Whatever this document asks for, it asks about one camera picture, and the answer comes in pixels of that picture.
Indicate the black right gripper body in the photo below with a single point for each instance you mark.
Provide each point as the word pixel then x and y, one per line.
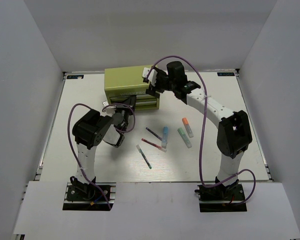
pixel 163 83

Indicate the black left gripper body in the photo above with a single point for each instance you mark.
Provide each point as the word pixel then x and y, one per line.
pixel 125 111

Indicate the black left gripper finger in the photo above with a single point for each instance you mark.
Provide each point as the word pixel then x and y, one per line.
pixel 121 100
pixel 131 102

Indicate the green metal drawer chest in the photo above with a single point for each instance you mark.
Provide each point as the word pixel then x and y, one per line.
pixel 123 82

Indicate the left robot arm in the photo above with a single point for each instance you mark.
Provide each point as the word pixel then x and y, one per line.
pixel 93 128

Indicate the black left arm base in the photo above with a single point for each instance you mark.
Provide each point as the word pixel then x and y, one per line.
pixel 75 200

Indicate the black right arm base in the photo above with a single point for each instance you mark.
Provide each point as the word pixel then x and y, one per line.
pixel 221 199

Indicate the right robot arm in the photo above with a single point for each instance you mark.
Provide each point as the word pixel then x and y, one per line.
pixel 233 128

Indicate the purple gel pen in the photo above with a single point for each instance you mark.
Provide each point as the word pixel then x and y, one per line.
pixel 153 133

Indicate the green gel pen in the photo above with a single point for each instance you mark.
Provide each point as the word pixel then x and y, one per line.
pixel 143 156

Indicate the blue highlighter marker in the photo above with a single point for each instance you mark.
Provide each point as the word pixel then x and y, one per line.
pixel 164 140

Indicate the green highlighter marker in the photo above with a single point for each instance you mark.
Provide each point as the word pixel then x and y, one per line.
pixel 184 137

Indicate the orange highlighter marker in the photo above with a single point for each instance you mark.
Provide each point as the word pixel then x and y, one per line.
pixel 187 127

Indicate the red gel pen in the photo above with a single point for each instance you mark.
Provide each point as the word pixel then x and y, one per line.
pixel 154 145

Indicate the blue label sticker left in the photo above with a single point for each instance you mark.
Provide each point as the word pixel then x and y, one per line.
pixel 75 77

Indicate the blue label sticker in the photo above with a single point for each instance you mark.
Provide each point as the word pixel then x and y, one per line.
pixel 226 74
pixel 75 77

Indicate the blue label sticker right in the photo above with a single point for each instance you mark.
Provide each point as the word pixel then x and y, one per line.
pixel 226 74

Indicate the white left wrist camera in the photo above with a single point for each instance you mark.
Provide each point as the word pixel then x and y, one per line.
pixel 106 108

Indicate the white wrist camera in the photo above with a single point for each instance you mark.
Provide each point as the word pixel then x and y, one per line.
pixel 106 108
pixel 149 76

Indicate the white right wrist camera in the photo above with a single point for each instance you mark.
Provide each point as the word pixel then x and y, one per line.
pixel 149 76

